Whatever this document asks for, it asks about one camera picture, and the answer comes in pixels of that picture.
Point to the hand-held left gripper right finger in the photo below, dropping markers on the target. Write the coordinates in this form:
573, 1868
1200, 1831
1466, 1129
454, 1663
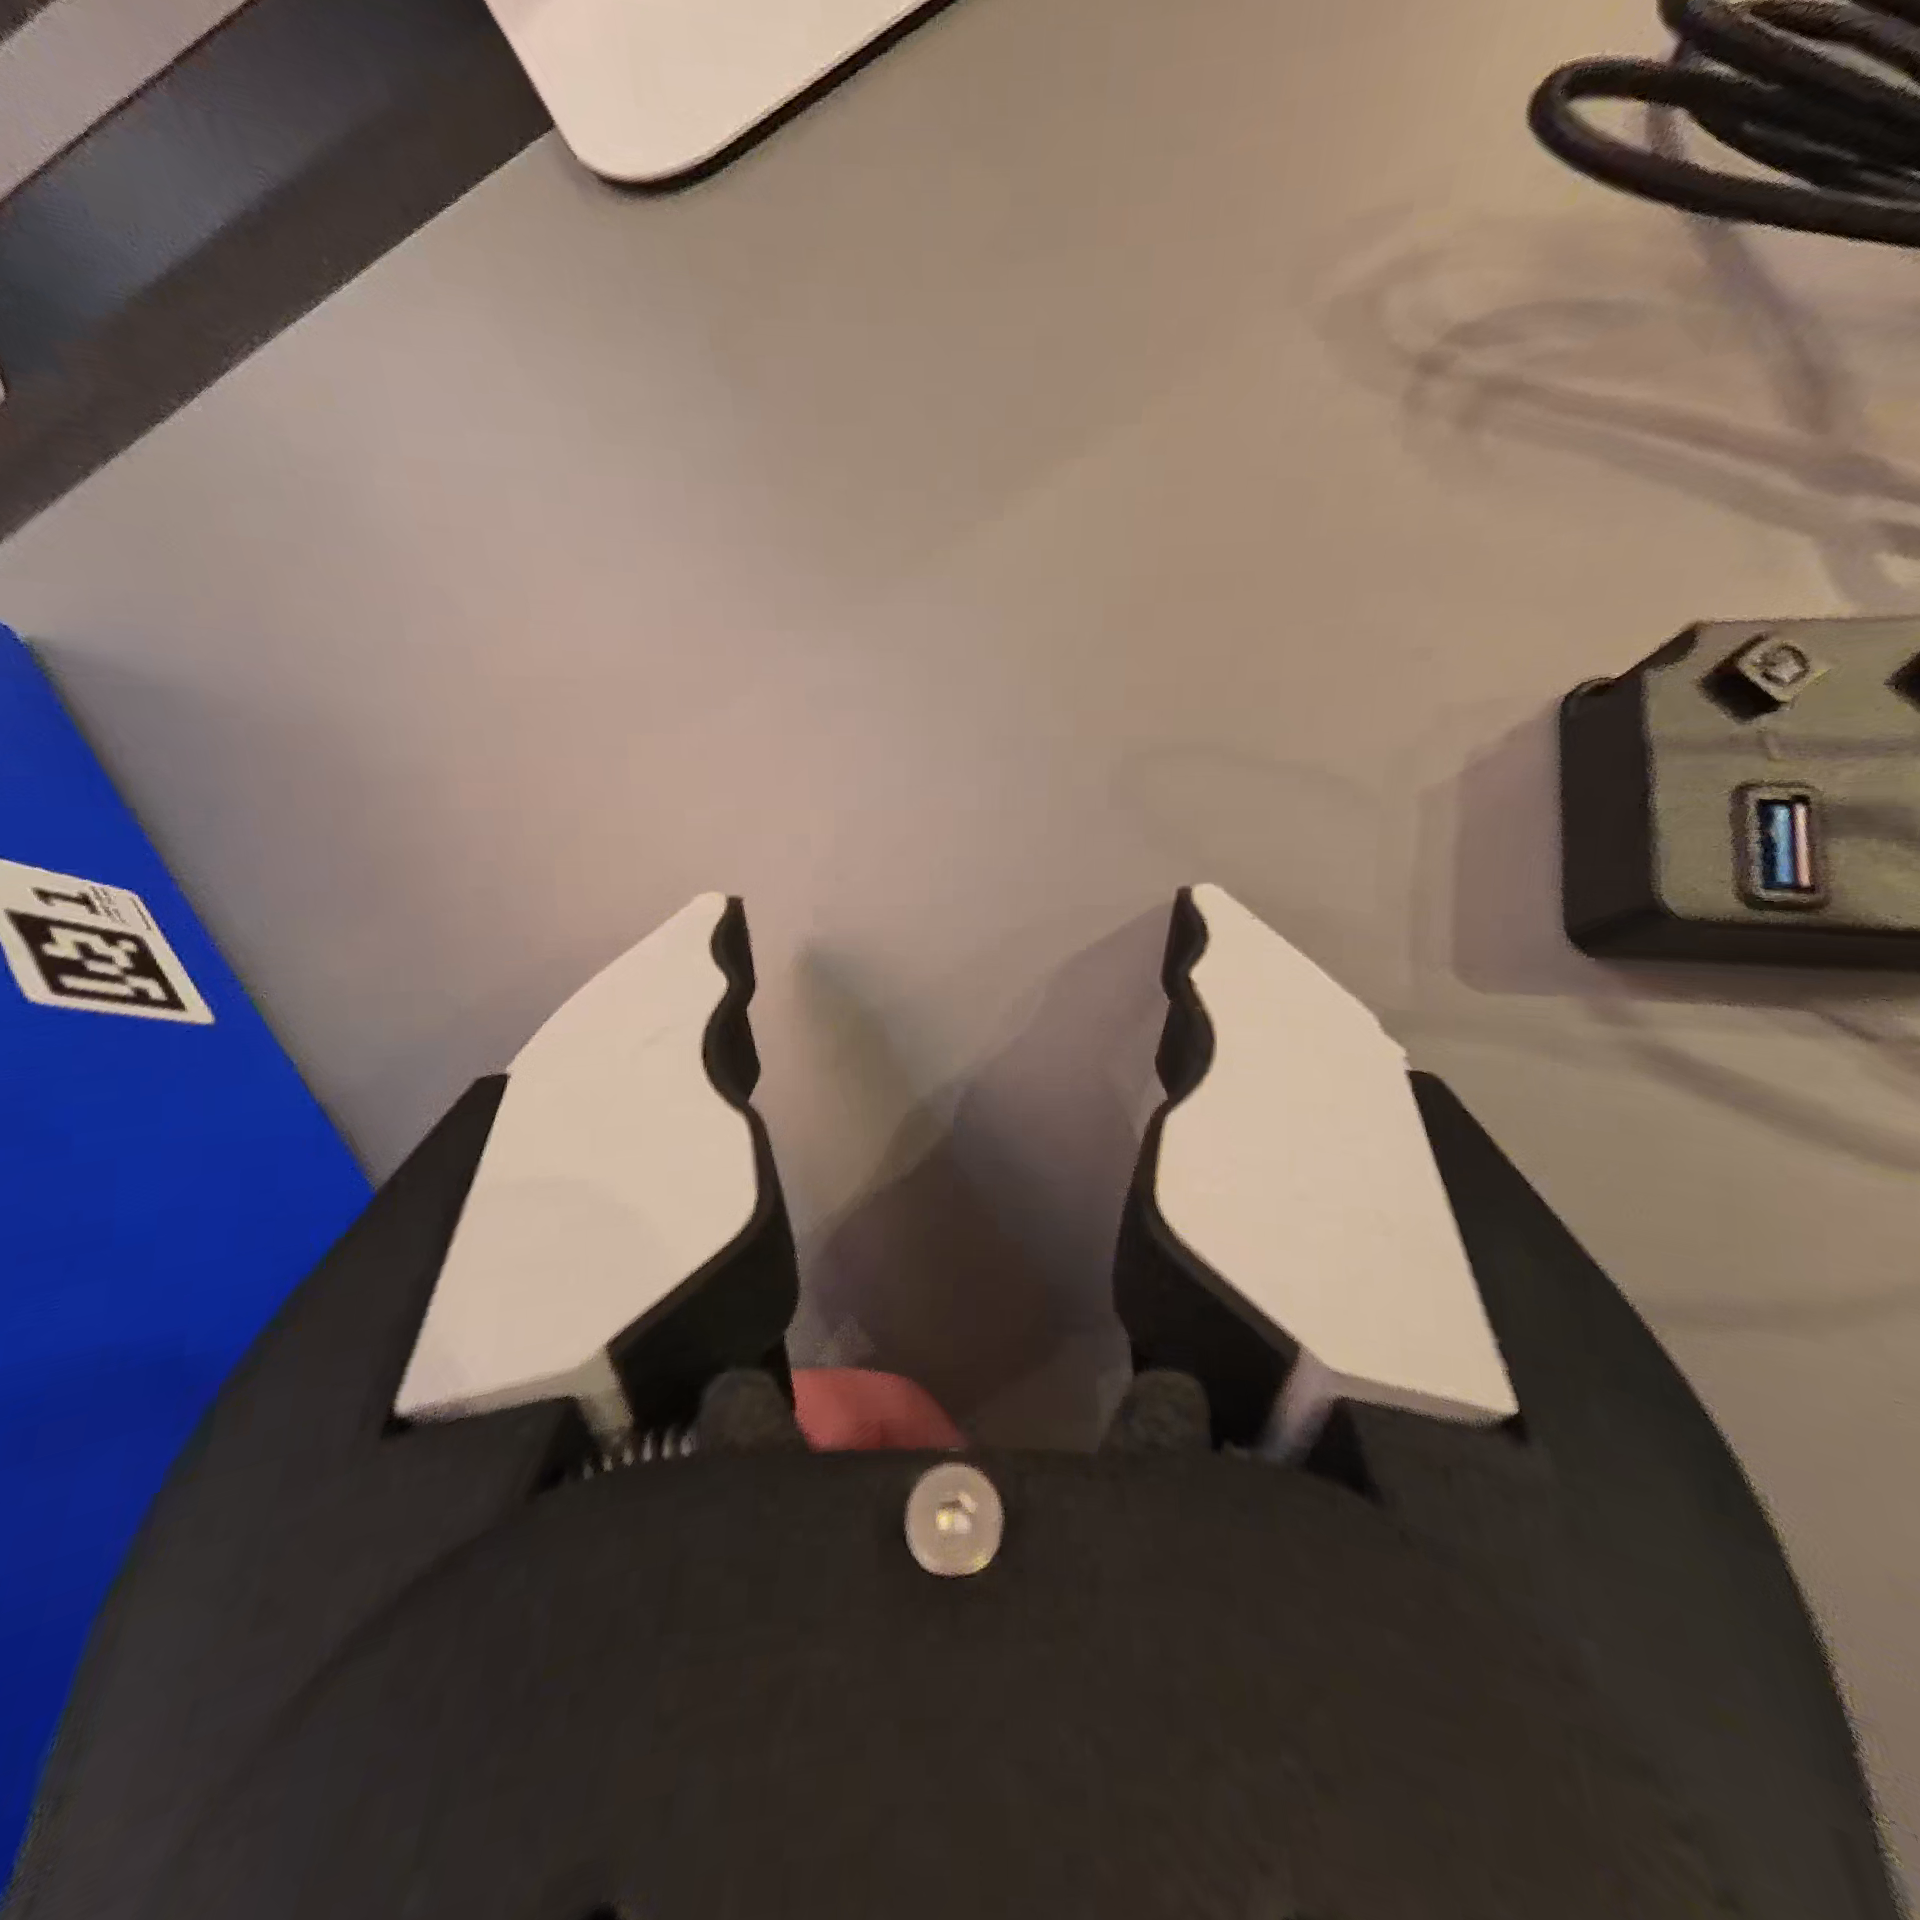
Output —
1321, 1215

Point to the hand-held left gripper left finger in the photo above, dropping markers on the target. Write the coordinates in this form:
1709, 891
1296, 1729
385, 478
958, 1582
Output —
584, 1200

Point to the black usb port block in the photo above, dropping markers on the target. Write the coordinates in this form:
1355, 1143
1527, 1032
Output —
1681, 794

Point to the blue plastic bin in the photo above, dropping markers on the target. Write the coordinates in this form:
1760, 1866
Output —
121, 1200

